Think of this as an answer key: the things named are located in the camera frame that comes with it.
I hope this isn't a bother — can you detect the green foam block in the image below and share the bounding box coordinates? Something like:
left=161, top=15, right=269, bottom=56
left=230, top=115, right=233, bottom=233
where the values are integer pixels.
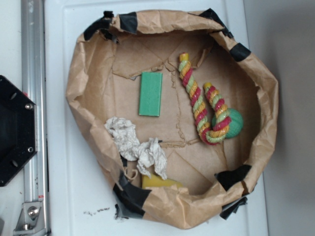
left=138, top=72, right=162, bottom=117

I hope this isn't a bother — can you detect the yellow foam block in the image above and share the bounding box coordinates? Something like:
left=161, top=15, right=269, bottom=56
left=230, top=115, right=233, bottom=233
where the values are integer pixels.
left=141, top=174, right=183, bottom=189

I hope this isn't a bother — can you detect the brown paper bag bin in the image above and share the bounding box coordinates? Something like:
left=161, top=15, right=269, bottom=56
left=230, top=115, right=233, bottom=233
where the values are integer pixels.
left=66, top=9, right=279, bottom=229

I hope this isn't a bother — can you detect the crumpled white paper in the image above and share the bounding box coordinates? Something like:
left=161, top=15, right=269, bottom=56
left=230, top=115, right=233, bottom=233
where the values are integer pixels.
left=104, top=117, right=167, bottom=180

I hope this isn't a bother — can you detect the green rubber ball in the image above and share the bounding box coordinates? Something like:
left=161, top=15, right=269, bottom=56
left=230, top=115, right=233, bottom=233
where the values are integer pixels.
left=211, top=108, right=244, bottom=139

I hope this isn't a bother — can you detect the multicolour twisted rope toy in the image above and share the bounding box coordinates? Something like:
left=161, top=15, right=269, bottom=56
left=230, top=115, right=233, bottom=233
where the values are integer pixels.
left=178, top=53, right=232, bottom=145

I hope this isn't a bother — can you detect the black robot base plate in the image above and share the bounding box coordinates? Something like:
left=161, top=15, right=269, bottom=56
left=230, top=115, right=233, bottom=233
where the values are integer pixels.
left=0, top=76, right=37, bottom=187

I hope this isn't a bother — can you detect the metal corner bracket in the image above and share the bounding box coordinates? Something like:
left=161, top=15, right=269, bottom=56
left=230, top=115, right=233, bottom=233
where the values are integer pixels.
left=13, top=201, right=45, bottom=236

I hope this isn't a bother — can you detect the aluminium extrusion rail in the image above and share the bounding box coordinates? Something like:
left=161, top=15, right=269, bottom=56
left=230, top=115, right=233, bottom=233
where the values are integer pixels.
left=21, top=0, right=51, bottom=236

